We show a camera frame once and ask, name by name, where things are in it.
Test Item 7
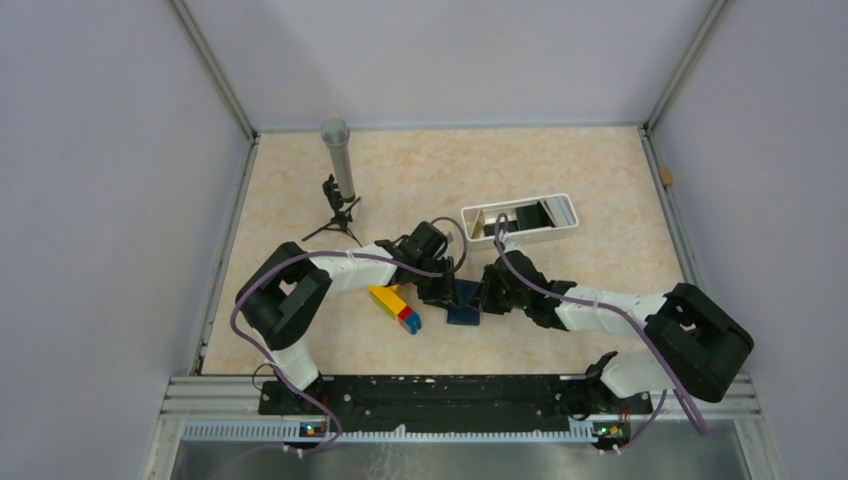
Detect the white card tray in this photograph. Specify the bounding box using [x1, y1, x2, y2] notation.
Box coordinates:
[460, 193, 580, 250]

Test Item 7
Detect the black mini tripod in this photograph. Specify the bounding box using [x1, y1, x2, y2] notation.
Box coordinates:
[302, 174, 363, 247]

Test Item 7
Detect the yellow green toy brick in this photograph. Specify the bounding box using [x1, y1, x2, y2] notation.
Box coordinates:
[368, 285, 410, 320]

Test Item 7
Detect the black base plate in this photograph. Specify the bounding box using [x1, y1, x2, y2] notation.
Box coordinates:
[258, 375, 653, 433]

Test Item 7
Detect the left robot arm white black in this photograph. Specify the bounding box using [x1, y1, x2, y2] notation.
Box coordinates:
[232, 221, 466, 414]

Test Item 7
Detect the aluminium frame rail right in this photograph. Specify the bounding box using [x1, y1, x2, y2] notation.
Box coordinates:
[638, 1, 735, 286]

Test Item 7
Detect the red blue toy brick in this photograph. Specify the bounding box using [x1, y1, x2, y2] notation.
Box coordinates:
[397, 307, 422, 335]

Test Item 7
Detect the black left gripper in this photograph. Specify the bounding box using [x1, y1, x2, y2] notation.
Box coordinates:
[412, 255, 460, 311]

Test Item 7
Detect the aluminium frame rail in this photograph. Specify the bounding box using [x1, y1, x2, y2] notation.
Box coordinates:
[168, 1, 256, 376]
[638, 1, 735, 286]

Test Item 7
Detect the black card in tray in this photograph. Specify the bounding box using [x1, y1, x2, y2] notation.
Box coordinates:
[484, 201, 554, 236]

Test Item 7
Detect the dark blue card holder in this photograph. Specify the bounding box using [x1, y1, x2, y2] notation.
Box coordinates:
[446, 279, 481, 327]

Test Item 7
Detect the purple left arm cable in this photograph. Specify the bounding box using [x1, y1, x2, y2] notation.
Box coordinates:
[229, 216, 469, 455]

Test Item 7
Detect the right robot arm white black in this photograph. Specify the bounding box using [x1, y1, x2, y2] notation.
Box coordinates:
[469, 244, 755, 412]

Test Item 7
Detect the aluminium frame rail left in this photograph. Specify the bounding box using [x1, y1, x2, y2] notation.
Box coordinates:
[168, 1, 256, 376]

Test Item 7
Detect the small brown cork piece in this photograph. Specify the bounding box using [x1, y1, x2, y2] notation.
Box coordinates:
[658, 168, 673, 188]

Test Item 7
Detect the grey microphone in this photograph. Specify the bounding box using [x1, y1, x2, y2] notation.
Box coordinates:
[320, 116, 356, 203]

